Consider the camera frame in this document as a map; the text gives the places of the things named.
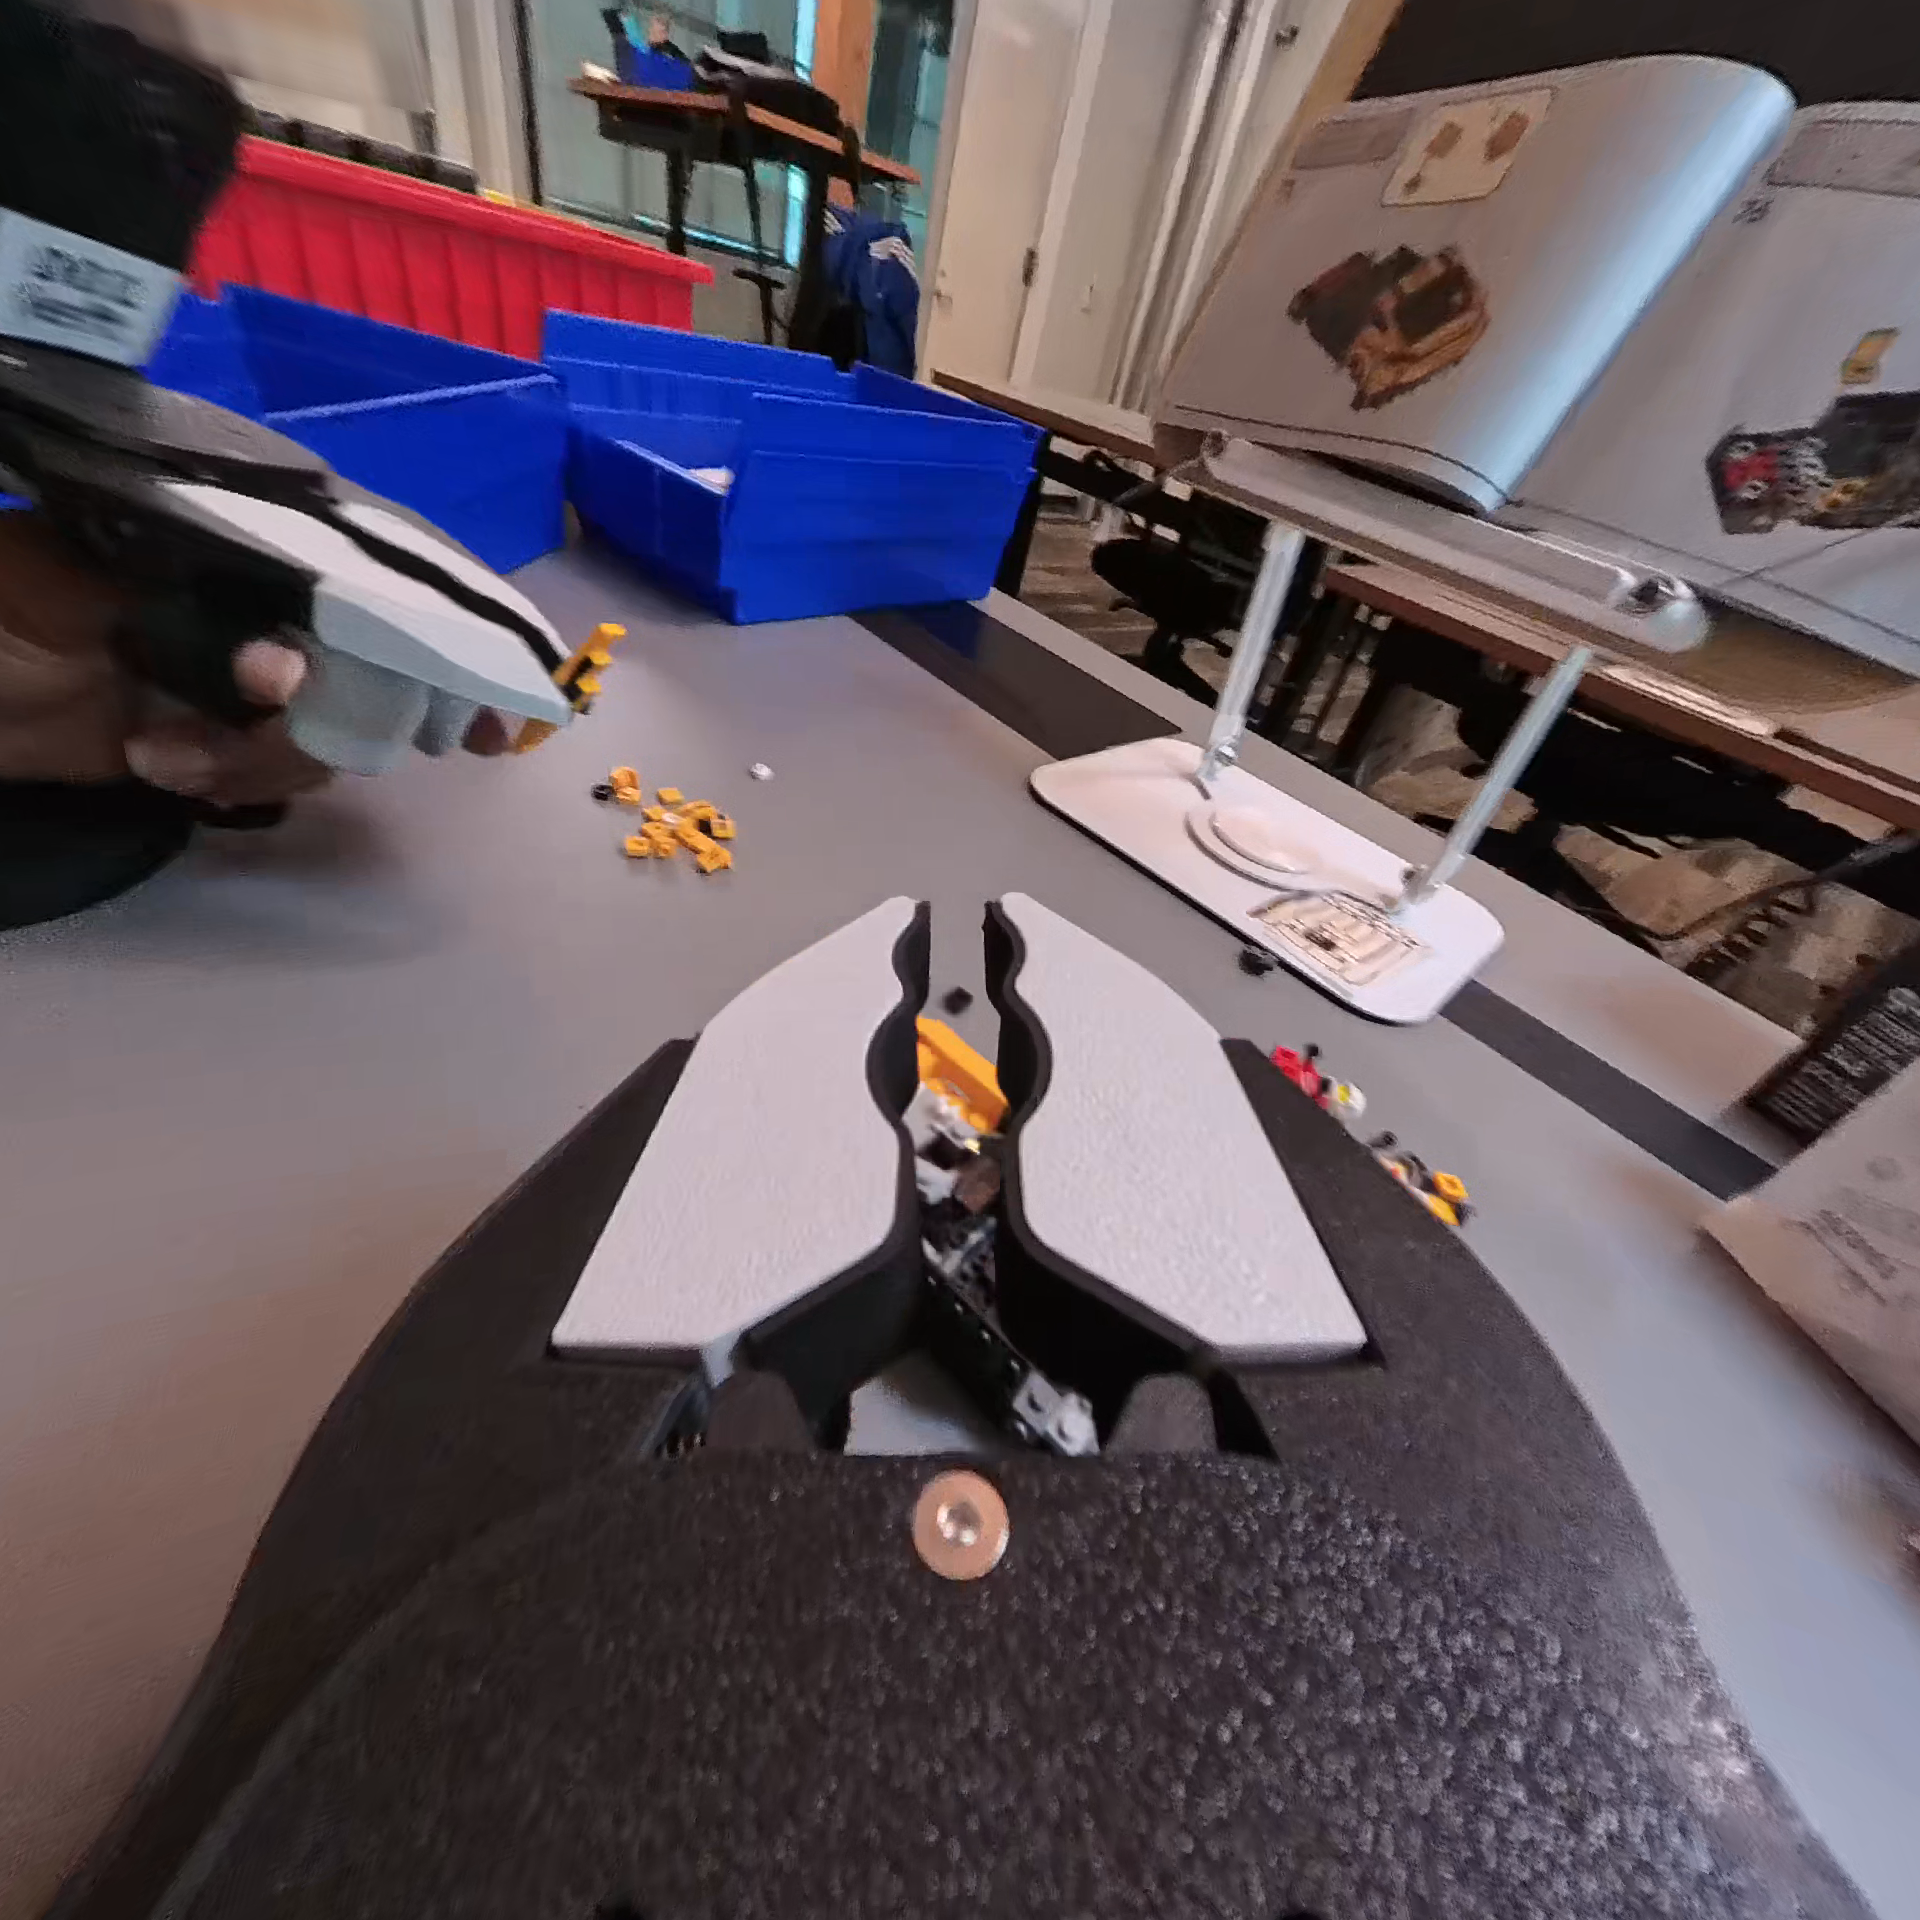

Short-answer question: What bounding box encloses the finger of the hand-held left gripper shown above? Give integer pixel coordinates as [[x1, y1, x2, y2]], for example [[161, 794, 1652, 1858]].
[[326, 499, 579, 677], [176, 480, 573, 724]]

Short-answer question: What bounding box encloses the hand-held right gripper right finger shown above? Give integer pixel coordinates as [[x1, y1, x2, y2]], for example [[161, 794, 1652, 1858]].
[[983, 892, 1370, 1450]]

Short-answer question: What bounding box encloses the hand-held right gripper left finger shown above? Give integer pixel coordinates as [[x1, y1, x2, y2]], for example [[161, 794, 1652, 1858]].
[[547, 898, 929, 1450]]

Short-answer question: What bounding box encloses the yellow lego side panel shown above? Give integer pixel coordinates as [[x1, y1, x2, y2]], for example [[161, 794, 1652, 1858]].
[[511, 620, 631, 752]]

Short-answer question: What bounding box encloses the yellow lego car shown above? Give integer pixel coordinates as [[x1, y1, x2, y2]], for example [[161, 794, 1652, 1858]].
[[903, 1015, 1104, 1459]]

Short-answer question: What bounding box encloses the person's left forearm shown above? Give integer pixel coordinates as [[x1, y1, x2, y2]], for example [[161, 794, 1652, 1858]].
[[0, 778, 198, 931]]

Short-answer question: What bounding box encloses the red lego minifigure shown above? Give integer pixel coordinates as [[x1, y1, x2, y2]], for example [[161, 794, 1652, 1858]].
[[1273, 1042, 1370, 1124]]

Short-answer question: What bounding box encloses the pile of small lego pieces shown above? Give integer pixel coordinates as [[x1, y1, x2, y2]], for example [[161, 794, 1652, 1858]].
[[1370, 1132, 1476, 1226]]

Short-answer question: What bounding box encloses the pile of yellow lego bricks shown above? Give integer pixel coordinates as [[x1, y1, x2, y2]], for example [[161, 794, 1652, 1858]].
[[590, 764, 741, 875]]

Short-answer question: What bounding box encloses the open lego instruction booklet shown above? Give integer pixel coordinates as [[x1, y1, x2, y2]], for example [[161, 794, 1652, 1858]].
[[1156, 54, 1920, 677]]

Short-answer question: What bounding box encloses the person's left hand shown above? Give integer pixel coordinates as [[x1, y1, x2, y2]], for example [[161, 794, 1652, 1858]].
[[0, 522, 515, 819]]

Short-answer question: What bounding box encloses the blue plastic bin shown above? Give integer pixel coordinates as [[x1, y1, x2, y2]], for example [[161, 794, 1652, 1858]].
[[539, 308, 1048, 628], [141, 282, 572, 573]]

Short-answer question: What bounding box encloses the sticker sheet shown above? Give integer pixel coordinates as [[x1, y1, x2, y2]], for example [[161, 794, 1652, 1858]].
[[1250, 889, 1419, 987]]

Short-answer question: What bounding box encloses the red plastic bin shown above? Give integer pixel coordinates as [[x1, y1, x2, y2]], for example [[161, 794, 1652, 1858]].
[[193, 135, 718, 362]]

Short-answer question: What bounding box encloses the blue jacket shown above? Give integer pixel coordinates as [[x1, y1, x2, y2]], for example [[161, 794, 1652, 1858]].
[[817, 202, 920, 377]]

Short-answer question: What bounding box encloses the large white printed paper bag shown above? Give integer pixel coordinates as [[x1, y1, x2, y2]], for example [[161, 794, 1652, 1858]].
[[1698, 1109, 1920, 1452]]

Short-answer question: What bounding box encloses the brown wooden desk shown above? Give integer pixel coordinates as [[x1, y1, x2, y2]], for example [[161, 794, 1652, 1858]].
[[929, 364, 1920, 831]]

